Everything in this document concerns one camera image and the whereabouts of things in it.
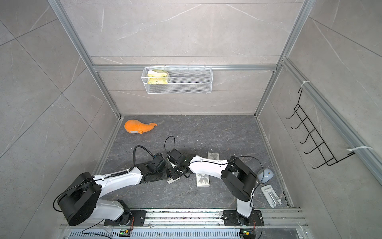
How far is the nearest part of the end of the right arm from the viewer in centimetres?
62

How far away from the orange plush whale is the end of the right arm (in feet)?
1.42

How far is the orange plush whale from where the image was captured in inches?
41.7
